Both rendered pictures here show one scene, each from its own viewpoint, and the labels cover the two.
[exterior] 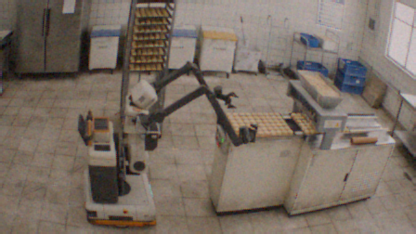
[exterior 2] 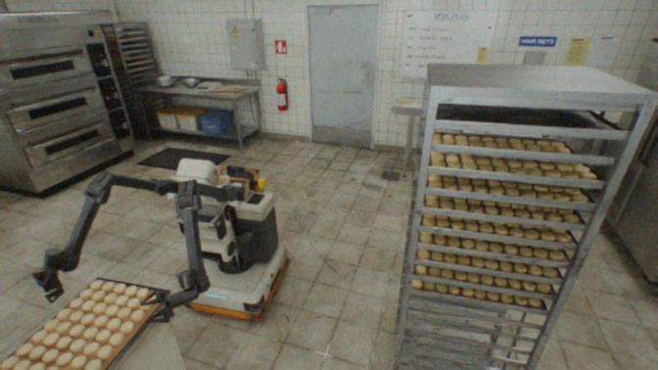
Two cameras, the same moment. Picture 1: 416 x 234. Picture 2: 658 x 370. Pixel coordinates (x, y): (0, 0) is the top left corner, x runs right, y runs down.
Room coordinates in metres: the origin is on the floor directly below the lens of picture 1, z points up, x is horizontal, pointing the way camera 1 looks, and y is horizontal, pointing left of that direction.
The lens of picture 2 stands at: (4.33, -0.65, 2.06)
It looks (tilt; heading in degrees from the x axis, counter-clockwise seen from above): 29 degrees down; 121
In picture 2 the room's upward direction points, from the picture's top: 1 degrees counter-clockwise
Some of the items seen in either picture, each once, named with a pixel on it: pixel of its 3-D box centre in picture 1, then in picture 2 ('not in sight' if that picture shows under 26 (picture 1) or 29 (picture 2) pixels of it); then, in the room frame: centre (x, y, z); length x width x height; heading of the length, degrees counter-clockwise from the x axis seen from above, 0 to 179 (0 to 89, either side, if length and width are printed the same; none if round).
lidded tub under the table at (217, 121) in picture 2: not in sight; (217, 121); (0.00, 3.03, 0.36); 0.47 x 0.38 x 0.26; 104
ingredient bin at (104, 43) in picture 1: (103, 48); not in sight; (6.06, 1.93, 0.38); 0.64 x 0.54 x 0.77; 15
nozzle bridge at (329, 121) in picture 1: (314, 113); not in sight; (3.20, -0.96, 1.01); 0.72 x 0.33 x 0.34; 17
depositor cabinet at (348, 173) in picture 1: (334, 162); not in sight; (3.34, -1.42, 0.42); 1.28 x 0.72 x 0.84; 107
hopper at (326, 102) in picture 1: (319, 90); not in sight; (3.20, -0.96, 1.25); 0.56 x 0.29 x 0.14; 17
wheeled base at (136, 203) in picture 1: (116, 196); (239, 273); (2.66, 0.72, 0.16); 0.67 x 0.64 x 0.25; 108
